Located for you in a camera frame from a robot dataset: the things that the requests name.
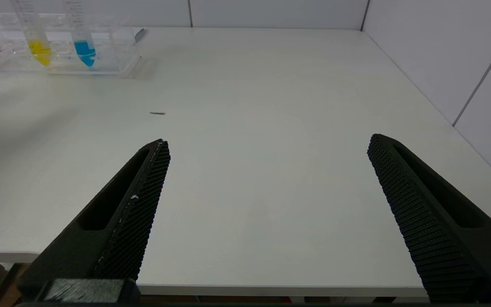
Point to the clear acrylic test tube rack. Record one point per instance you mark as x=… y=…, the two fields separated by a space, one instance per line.
x=113 y=55

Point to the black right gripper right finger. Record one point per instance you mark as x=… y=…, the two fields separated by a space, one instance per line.
x=433 y=221

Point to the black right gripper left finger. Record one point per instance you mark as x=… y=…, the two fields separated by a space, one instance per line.
x=134 y=221

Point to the test tube with blue pigment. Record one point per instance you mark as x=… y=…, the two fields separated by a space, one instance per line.
x=85 y=51

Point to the test tube with yellow pigment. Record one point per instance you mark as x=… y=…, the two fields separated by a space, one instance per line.
x=40 y=49

